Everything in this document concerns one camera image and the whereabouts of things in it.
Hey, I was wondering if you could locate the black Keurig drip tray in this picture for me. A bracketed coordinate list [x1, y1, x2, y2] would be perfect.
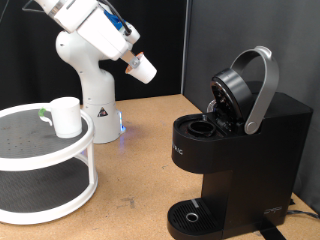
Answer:
[166, 197, 228, 240]

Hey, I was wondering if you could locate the white coffee pod orange lid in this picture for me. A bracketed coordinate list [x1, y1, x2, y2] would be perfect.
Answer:
[124, 51, 158, 85]

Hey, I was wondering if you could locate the braided power cable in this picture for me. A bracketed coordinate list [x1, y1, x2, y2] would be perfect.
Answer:
[286, 209, 320, 220]

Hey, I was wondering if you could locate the white mug with green-marked handle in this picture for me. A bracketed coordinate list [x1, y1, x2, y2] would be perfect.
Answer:
[37, 96, 83, 139]

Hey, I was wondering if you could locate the white two-tier turntable shelf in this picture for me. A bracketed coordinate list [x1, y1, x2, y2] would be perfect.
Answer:
[0, 102, 99, 226]

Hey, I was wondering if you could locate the black tape strip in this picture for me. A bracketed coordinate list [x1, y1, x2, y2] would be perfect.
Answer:
[256, 226, 288, 240]

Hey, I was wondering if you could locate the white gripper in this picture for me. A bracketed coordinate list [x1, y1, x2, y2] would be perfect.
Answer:
[77, 7, 141, 69]

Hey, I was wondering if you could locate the black Keurig coffee machine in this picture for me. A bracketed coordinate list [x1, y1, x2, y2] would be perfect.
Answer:
[166, 45, 314, 240]

